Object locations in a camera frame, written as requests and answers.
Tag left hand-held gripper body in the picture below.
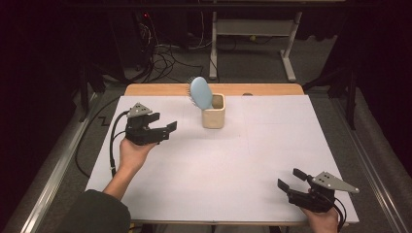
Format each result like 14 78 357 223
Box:
124 102 171 147

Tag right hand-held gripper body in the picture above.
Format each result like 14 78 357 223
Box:
286 171 361 214

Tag beige square cup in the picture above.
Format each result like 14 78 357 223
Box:
200 92 226 130

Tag light blue hairbrush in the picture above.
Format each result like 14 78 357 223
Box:
186 76 215 111

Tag person's right hand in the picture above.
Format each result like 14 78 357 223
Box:
299 207 340 233

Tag person's left hand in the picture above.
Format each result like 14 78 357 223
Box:
119 138 158 172

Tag white table sheet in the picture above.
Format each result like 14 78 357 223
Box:
86 94 360 224

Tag black metal stand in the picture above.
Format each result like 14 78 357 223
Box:
302 61 361 131
77 62 108 122

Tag person's dark sleeve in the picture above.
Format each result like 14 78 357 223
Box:
59 188 132 233

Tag right hand-held gripper cable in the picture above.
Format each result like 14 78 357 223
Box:
331 196 348 233

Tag hand-held gripper cable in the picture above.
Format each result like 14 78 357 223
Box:
331 196 348 233
109 110 130 179

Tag left hand-held gripper cable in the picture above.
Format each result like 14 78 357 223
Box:
109 110 130 179

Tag aluminium floor rail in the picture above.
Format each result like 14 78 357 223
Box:
18 91 101 233
329 96 412 233

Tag tangle of floor cables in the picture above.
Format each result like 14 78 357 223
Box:
134 13 222 83

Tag black floor cable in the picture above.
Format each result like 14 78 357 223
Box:
75 96 121 179

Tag white metal stand frame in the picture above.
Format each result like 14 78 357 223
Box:
208 11 303 83

